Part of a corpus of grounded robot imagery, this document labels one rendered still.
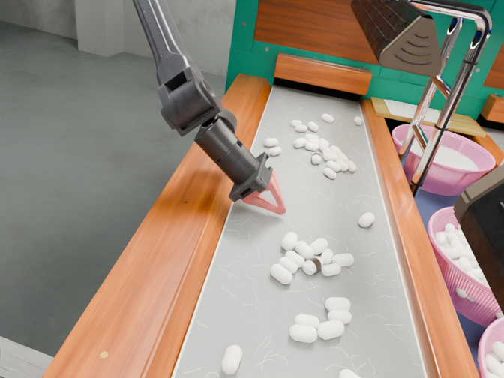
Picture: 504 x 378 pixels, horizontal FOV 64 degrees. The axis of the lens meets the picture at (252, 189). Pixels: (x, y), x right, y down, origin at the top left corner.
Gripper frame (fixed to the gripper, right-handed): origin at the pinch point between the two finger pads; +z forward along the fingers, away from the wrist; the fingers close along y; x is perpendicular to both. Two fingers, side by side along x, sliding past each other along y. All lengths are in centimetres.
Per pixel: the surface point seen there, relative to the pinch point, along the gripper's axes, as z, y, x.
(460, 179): 34, 33, -26
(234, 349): -1.8, -30.6, 1.5
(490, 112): 41, 69, -42
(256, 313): 0.7, -23.0, 1.8
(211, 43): -38, 313, 92
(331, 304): 7.2, -19.9, -5.7
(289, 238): 1.4, -8.3, -1.7
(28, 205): -35, 72, 126
